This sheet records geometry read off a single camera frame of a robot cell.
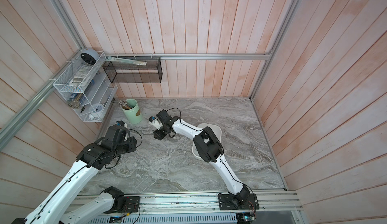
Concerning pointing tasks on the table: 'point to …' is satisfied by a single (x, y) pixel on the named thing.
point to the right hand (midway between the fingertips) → (157, 134)
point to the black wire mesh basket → (134, 69)
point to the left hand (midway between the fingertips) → (132, 144)
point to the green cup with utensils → (131, 110)
